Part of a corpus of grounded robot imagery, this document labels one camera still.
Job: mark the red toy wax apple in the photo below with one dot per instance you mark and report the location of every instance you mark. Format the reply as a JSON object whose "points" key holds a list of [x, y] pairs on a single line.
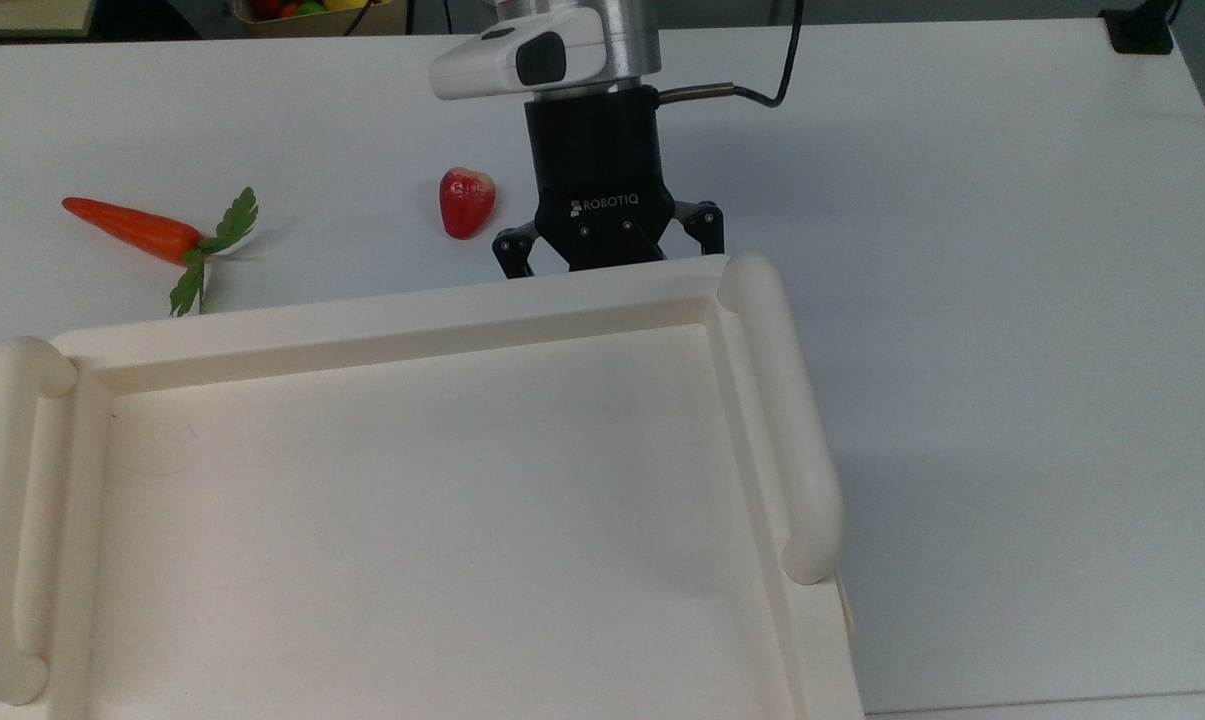
{"points": [[465, 203]]}

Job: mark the light wooden table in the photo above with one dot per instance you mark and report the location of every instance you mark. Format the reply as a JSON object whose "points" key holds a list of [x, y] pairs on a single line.
{"points": [[22, 15]]}

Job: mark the cream rounded cabinet bar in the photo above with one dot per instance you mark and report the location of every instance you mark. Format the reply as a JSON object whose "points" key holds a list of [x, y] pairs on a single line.
{"points": [[2, 520], [784, 420]]}

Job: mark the black table clamp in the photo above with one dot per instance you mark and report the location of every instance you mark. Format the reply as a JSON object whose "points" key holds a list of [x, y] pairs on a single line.
{"points": [[1140, 30]]}

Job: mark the orange toy carrot with leaves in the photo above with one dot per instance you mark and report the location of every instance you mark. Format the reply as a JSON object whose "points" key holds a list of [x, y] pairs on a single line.
{"points": [[140, 230]]}

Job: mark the cardboard box of toy fruit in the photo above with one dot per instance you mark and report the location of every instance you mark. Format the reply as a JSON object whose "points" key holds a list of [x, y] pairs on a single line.
{"points": [[302, 24]]}

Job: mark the green toy fruit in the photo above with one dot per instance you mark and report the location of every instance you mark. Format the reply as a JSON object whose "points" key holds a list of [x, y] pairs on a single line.
{"points": [[310, 8]]}

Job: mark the cream plastic tray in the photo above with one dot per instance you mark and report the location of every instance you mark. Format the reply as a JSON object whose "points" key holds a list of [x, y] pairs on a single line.
{"points": [[432, 500]]}

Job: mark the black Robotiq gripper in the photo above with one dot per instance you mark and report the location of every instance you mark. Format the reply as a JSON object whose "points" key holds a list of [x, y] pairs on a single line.
{"points": [[602, 180]]}

